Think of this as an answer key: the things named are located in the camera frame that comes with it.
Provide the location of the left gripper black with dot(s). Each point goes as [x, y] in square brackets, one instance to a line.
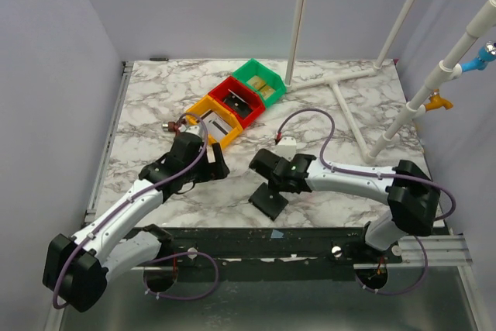
[213, 170]

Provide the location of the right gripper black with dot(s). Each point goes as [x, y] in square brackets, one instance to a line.
[262, 163]

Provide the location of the black leather card holder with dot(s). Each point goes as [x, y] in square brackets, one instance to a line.
[269, 202]

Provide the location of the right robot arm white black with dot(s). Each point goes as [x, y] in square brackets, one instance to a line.
[411, 197]

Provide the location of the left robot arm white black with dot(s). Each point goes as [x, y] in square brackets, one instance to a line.
[79, 267]

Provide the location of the white card in yellow bin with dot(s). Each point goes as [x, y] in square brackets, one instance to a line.
[217, 127]

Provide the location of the black card in red bin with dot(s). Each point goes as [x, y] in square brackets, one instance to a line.
[238, 105]

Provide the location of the yellow plastic bin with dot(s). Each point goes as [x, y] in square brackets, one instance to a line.
[208, 103]

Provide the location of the brown metal faucet fitting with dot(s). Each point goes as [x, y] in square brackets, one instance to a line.
[175, 127]

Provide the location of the yellow items in green bin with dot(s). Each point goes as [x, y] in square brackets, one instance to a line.
[261, 87]

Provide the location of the red plastic bin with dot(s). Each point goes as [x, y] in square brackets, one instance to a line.
[220, 91]

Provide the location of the green plastic bin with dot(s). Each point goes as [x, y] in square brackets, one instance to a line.
[254, 67]

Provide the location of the orange faucet fitting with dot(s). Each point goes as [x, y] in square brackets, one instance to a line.
[436, 101]

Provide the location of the blue faucet fitting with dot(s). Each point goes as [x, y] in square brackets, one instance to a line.
[485, 55]

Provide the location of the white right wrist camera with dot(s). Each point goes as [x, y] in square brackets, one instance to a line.
[286, 147]

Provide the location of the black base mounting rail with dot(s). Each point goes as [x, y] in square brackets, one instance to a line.
[264, 254]

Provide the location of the aluminium extrusion rail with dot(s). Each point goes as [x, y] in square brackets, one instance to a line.
[441, 251]

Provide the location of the white PVC pipe frame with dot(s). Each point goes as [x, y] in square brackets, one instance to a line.
[447, 69]

